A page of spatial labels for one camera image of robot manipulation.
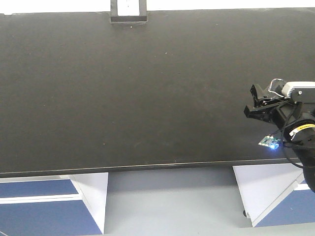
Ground white socket in black box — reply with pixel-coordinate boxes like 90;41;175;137
110;0;148;24

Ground green circuit board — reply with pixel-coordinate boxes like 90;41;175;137
258;135;281;149

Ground left blue cabinet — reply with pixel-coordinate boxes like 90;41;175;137
0;173;108;236

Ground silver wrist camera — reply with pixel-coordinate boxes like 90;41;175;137
282;81;315;103

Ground small clear glass beaker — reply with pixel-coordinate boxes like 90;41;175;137
268;78;286;97

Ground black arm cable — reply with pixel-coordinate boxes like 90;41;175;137
270;110;307;169

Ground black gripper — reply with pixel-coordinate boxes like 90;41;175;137
244;84;315;130

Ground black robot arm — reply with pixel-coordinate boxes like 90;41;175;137
244;79;315;191

